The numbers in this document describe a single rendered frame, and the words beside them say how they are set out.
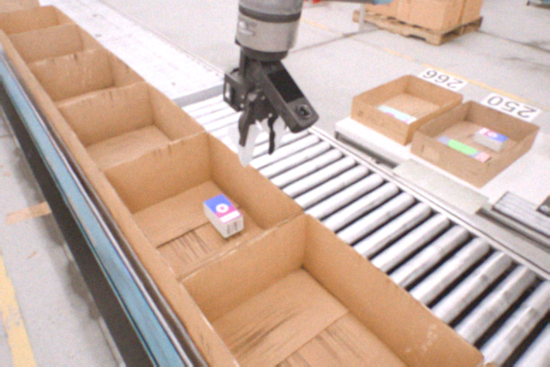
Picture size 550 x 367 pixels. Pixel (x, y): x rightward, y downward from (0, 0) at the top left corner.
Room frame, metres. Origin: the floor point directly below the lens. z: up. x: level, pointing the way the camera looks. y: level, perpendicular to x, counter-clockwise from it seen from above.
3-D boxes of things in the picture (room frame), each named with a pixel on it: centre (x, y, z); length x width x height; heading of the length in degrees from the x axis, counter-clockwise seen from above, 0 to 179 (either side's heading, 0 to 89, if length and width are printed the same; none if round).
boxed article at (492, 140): (1.32, -0.83, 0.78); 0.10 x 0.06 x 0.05; 39
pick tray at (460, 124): (1.28, -0.75, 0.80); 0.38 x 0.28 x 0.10; 129
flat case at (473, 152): (1.22, -0.67, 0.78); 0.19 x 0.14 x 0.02; 42
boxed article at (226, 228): (0.76, 0.12, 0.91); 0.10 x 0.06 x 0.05; 36
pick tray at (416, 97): (1.54, -0.57, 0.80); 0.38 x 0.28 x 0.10; 128
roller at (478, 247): (0.68, -0.42, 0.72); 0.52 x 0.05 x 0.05; 127
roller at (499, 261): (0.63, -0.46, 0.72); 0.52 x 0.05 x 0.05; 127
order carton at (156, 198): (0.69, 0.16, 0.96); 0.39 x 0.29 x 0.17; 38
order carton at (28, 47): (1.63, 0.88, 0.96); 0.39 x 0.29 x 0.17; 37
